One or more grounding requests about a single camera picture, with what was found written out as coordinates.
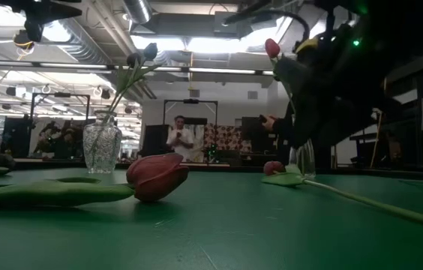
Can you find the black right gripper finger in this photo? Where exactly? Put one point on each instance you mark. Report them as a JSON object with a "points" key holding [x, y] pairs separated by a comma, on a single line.
{"points": [[284, 69], [309, 131]]}

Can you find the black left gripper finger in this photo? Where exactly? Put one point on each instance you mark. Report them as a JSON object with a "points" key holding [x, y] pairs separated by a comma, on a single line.
{"points": [[61, 11], [33, 30]]}

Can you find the red artificial tulip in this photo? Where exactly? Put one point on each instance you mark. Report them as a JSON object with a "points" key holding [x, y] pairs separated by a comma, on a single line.
{"points": [[273, 167], [272, 48], [157, 176]]}

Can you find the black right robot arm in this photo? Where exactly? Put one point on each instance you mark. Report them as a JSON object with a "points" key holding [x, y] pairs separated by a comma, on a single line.
{"points": [[414, 45]]}

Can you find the slim clear glass vase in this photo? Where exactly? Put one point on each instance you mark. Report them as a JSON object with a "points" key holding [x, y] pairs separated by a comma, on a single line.
{"points": [[303, 161]]}

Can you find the cut crystal glass vase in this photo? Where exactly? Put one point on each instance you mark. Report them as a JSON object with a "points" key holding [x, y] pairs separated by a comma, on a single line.
{"points": [[102, 150]]}

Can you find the person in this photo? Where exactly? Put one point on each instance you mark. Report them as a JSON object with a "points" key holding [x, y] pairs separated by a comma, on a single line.
{"points": [[282, 129], [180, 139]]}

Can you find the black phone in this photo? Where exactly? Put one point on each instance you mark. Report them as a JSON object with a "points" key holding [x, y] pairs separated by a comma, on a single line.
{"points": [[263, 119]]}

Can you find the black cabinet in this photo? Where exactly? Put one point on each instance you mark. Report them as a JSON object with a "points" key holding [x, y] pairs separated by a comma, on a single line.
{"points": [[251, 138]]}

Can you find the red white patterned cloth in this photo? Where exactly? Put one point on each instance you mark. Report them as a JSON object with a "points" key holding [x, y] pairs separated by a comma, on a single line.
{"points": [[230, 137]]}

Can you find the black partition panel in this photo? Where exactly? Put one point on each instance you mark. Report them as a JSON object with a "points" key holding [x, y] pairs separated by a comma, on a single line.
{"points": [[155, 140], [15, 135]]}

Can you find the green table mat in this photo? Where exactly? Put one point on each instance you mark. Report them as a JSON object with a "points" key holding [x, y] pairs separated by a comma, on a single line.
{"points": [[234, 232]]}

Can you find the silver ventilation duct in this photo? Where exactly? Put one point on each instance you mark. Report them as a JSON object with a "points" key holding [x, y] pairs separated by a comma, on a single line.
{"points": [[84, 45]]}

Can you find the grey wall vent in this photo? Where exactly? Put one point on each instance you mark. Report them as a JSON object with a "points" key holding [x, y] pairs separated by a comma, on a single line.
{"points": [[252, 94], [194, 93]]}

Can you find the black gantry frame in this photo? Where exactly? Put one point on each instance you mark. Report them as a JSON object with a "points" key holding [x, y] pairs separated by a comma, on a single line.
{"points": [[61, 94], [191, 101]]}

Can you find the round silver duct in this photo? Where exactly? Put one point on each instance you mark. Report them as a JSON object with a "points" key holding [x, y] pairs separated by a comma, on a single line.
{"points": [[136, 9]]}

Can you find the black aluminium table frame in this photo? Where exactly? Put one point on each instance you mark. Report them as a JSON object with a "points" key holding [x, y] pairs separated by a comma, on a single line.
{"points": [[215, 168]]}

